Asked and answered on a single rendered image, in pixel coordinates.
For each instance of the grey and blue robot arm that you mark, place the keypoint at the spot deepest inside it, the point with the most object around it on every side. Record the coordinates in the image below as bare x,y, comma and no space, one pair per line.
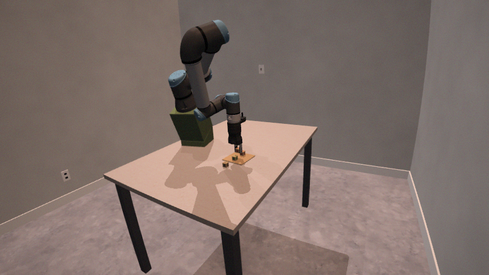
197,49

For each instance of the tan square mat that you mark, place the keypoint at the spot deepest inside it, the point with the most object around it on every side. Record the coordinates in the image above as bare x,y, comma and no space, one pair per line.
241,159

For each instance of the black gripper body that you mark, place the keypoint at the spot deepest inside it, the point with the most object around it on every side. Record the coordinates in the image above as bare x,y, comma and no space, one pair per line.
234,128

